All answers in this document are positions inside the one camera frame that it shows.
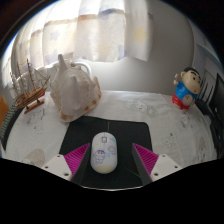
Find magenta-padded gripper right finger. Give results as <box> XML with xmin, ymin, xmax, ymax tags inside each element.
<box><xmin>131</xmin><ymin>143</ymin><xmax>184</xmax><ymax>186</ymax></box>

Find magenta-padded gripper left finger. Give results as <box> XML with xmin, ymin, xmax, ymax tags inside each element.
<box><xmin>40</xmin><ymin>143</ymin><xmax>92</xmax><ymax>185</ymax></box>

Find white cartoon-print computer mouse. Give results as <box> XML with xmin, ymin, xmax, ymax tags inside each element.
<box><xmin>90</xmin><ymin>131</ymin><xmax>118</xmax><ymax>175</ymax></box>

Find black mouse pad green lines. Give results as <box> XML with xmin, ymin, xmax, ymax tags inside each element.
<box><xmin>59</xmin><ymin>115</ymin><xmax>154</xmax><ymax>190</ymax></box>

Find white printed tablecloth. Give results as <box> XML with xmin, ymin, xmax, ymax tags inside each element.
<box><xmin>1</xmin><ymin>89</ymin><xmax>218</xmax><ymax>191</ymax></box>

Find large white conch shell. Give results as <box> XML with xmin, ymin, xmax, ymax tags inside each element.
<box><xmin>49</xmin><ymin>53</ymin><xmax>102</xmax><ymax>123</ymax></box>

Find black keyboard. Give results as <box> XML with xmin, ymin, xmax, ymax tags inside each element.
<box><xmin>0</xmin><ymin>99</ymin><xmax>18</xmax><ymax>151</ymax></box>

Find wooden model sailing ship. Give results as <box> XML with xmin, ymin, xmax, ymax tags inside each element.
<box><xmin>9</xmin><ymin>59</ymin><xmax>51</xmax><ymax>115</ymax></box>

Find cartoon boy figurine clock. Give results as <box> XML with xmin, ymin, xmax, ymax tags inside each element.
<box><xmin>171</xmin><ymin>66</ymin><xmax>202</xmax><ymax>111</ymax></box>

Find black router with antennas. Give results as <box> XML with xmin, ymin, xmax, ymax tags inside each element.
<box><xmin>196</xmin><ymin>76</ymin><xmax>218</xmax><ymax>118</ymax></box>

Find orange wooden chair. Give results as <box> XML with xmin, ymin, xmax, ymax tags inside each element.
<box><xmin>0</xmin><ymin>95</ymin><xmax>10</xmax><ymax>128</ymax></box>

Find white star-print curtain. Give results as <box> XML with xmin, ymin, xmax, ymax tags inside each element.
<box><xmin>1</xmin><ymin>0</ymin><xmax>155</xmax><ymax>88</ymax></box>

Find white wall shelf unit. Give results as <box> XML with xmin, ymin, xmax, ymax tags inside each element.
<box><xmin>193</xmin><ymin>33</ymin><xmax>221</xmax><ymax>81</ymax></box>

